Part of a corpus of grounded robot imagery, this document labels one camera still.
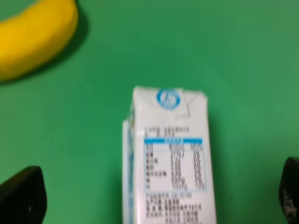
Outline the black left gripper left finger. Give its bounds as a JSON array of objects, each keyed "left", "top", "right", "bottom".
[{"left": 0, "top": 166, "right": 47, "bottom": 224}]

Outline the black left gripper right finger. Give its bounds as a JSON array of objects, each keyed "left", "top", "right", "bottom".
[{"left": 278, "top": 157, "right": 299, "bottom": 224}]

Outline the white blue milk carton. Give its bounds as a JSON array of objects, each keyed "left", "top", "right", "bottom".
[{"left": 122, "top": 86, "right": 217, "bottom": 224}]

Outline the yellow banana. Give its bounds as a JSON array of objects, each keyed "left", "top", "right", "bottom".
[{"left": 0, "top": 0, "right": 79, "bottom": 82}]

